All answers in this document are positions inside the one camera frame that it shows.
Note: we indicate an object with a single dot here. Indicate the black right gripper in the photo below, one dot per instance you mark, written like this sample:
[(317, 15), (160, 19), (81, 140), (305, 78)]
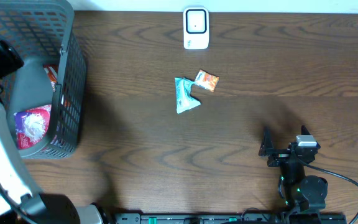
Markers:
[(266, 149)]

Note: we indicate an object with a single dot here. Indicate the red white striped packet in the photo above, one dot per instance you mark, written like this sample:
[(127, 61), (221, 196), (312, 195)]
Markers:
[(52, 72)]

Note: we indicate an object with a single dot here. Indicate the red purple snack bag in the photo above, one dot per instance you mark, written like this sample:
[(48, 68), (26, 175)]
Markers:
[(31, 126)]

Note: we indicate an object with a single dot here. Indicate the small orange snack packet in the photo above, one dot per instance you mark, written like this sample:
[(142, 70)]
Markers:
[(206, 80)]

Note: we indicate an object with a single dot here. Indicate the teal white snack packet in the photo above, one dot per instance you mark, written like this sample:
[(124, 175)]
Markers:
[(183, 95)]

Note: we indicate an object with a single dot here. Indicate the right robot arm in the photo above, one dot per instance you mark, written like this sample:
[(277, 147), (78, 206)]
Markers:
[(304, 194)]

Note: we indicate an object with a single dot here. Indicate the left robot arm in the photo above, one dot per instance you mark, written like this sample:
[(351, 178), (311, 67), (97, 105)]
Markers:
[(21, 199)]

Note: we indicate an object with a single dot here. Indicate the grey plastic mesh basket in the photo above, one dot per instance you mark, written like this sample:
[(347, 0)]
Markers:
[(42, 33)]

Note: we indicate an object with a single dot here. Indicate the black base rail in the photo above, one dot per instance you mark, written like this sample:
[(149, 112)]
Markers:
[(252, 217)]

